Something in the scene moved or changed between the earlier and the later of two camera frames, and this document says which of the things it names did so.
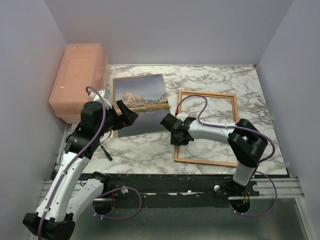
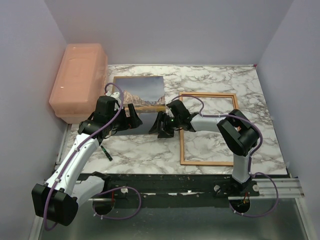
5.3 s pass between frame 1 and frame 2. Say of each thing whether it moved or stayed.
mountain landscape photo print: stayed
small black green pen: stayed
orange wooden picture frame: moved
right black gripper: moved
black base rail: stayed
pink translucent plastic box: stayed
